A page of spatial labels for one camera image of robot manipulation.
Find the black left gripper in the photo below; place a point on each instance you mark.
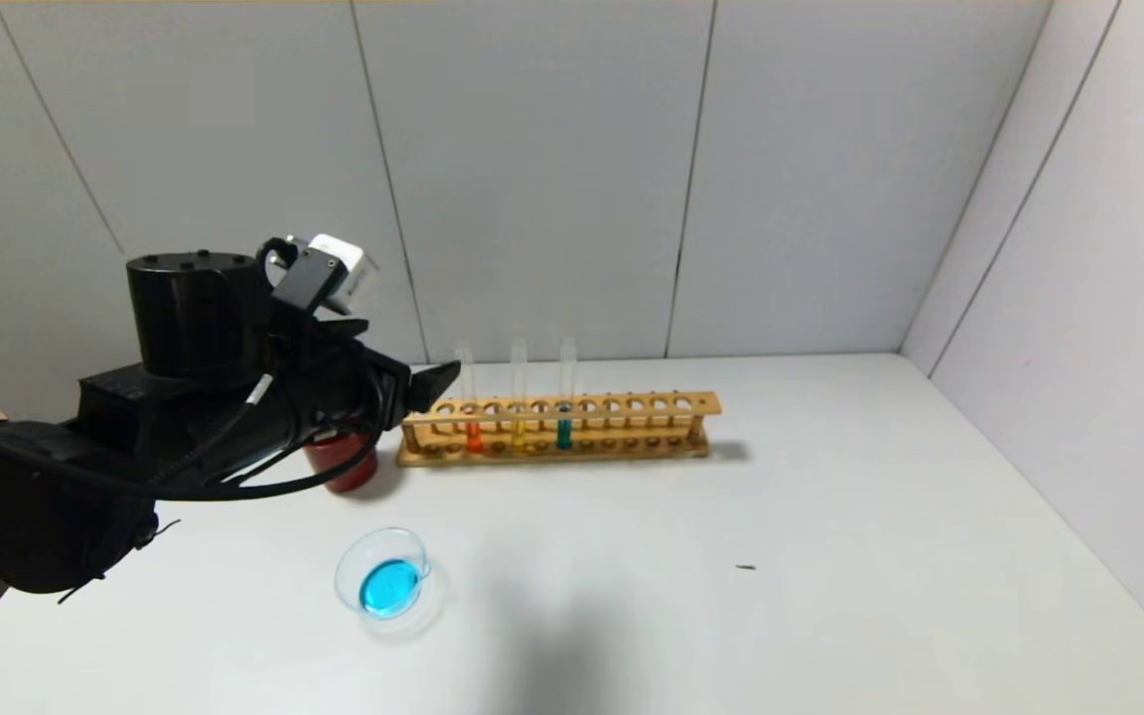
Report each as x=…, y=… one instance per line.
x=396, y=389

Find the red pigment glass test tube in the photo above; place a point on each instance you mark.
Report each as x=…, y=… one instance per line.
x=467, y=382

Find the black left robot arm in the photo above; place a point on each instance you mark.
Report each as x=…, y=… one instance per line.
x=36, y=497

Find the yellow pigment glass test tube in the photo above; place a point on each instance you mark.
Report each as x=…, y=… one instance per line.
x=518, y=377

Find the teal pigment glass test tube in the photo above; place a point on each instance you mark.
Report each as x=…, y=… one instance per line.
x=567, y=377

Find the wooden test tube rack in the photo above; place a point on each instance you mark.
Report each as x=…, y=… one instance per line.
x=572, y=406

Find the dark red plastic cup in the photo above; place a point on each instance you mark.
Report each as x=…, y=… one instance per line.
x=349, y=472

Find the clear glass dish with spout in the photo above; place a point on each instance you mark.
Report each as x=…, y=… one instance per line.
x=388, y=586

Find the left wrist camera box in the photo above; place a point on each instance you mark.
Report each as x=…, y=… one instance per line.
x=344, y=273

